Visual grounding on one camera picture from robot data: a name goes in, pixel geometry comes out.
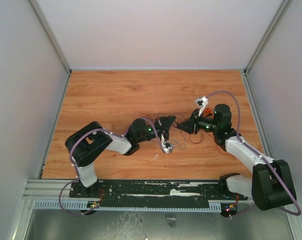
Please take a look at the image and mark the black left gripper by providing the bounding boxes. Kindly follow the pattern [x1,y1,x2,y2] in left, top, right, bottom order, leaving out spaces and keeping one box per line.
[137,116,177,143]

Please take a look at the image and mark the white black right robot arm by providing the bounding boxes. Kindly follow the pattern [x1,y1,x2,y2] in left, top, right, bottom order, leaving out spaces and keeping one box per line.
[177,104,297,211]

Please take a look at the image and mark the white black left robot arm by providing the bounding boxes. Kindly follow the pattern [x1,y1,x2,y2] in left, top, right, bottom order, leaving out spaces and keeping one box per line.
[65,115,176,198]

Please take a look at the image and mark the orange black needle-nose pliers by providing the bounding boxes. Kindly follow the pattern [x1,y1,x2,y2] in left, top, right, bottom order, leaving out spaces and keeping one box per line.
[203,107,215,117]

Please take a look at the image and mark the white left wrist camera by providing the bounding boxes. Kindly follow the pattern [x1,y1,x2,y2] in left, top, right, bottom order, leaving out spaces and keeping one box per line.
[161,134,174,154]

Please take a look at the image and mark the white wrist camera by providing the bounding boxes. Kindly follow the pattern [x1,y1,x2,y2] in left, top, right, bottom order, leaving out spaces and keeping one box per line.
[195,96,209,117]
[161,134,174,154]

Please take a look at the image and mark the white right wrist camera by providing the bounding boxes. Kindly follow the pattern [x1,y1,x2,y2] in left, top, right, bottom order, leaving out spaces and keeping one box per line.
[195,96,209,117]

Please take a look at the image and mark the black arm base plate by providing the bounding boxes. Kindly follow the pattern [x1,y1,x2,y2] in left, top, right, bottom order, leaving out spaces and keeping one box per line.
[69,179,245,207]

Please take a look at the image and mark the grey slotted cable duct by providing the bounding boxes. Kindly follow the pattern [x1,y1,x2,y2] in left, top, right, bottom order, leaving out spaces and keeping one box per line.
[33,199,222,213]

